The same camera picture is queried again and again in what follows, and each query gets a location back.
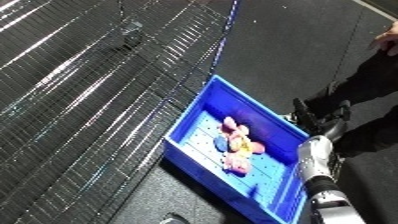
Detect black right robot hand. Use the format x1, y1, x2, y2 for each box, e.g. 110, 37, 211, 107
289, 97, 354, 140

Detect person's hand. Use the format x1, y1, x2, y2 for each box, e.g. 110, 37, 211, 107
367, 21, 398, 57

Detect pink plush toy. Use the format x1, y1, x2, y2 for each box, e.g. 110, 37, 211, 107
211, 115, 269, 175

